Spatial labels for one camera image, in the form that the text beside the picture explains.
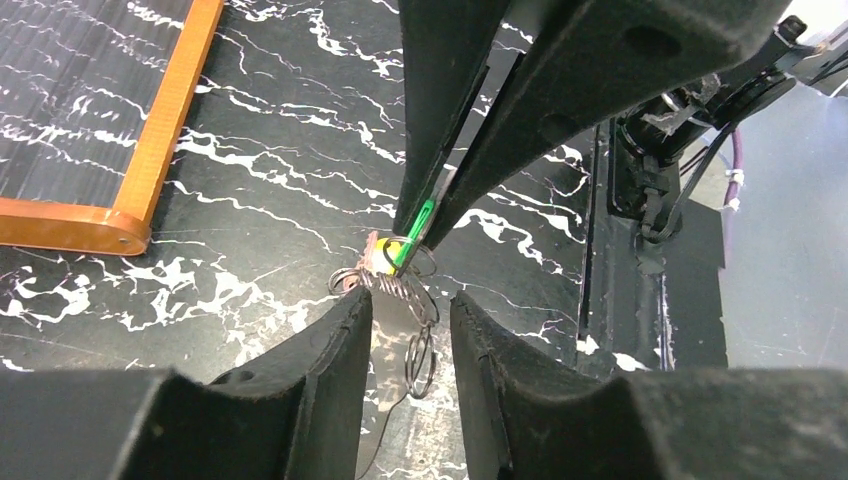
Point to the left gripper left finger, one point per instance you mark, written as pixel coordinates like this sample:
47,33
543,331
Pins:
294,412

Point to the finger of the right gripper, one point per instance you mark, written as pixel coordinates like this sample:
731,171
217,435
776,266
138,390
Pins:
445,47
664,70

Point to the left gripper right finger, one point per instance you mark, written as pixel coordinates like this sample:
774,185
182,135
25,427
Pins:
526,416

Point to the yellow tagged key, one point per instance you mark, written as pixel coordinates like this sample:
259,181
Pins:
384,254

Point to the metal keyring holder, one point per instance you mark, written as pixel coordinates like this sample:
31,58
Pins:
402,345

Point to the green tagged key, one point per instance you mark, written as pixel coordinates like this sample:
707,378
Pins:
421,226

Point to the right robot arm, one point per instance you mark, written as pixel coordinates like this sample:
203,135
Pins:
667,71

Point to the orange wooden shelf rack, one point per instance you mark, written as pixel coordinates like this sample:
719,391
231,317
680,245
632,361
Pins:
93,98

